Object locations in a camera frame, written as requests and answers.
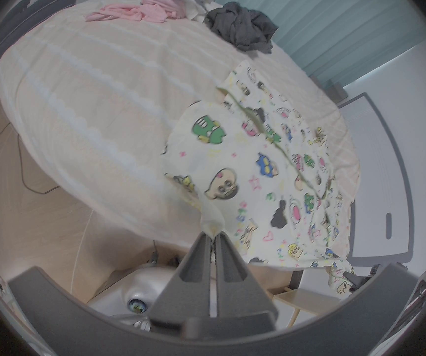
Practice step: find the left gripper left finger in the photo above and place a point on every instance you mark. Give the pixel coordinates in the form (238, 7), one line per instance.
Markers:
(187, 299)

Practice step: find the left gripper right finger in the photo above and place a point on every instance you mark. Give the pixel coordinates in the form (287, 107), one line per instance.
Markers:
(239, 299)

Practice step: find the white printed pyjama top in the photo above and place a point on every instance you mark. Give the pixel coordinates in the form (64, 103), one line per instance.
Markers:
(235, 161)

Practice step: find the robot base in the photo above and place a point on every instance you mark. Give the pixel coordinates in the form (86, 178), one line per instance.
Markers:
(138, 284)

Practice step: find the bed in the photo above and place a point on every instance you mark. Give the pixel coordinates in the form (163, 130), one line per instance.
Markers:
(105, 87)

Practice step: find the grey bedside table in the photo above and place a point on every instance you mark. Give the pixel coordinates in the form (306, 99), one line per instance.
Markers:
(335, 91)

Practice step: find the black shirt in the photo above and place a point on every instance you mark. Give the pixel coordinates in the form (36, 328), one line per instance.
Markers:
(242, 28)

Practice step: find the pink garment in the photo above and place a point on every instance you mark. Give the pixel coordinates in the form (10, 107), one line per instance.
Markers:
(146, 11)

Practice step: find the blue-green curtain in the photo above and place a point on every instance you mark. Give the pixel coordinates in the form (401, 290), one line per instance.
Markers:
(328, 20)

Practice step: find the grey and white garment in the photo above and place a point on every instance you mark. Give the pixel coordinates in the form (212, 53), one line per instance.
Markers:
(194, 2)

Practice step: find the black furniture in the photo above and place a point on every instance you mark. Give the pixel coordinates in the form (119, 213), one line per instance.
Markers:
(16, 20)

